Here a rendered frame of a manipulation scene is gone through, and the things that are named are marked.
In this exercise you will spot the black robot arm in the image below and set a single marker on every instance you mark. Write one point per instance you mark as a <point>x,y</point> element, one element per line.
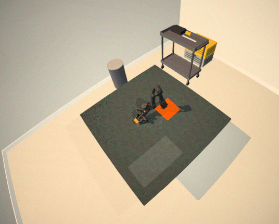
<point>152,105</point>

